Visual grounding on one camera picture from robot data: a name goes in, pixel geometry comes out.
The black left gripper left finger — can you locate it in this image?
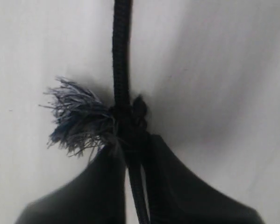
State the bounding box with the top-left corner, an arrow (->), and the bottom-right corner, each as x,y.
16,146 -> 126,224

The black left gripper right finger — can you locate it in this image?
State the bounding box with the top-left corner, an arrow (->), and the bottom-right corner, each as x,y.
143,135 -> 263,224

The black braided rope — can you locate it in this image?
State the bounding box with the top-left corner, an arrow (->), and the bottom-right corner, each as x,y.
39,0 -> 154,224

